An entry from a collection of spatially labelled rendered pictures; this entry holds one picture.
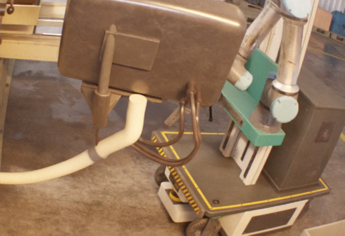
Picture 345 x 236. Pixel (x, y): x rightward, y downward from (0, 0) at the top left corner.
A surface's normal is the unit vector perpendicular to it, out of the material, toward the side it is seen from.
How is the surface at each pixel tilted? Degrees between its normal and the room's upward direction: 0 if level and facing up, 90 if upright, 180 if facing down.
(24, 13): 90
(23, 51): 90
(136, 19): 110
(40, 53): 90
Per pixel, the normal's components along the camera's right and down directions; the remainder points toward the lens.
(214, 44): -0.07, 0.71
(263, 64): -0.90, -0.06
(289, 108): -0.07, 0.54
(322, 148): 0.35, 0.49
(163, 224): 0.25, -0.87
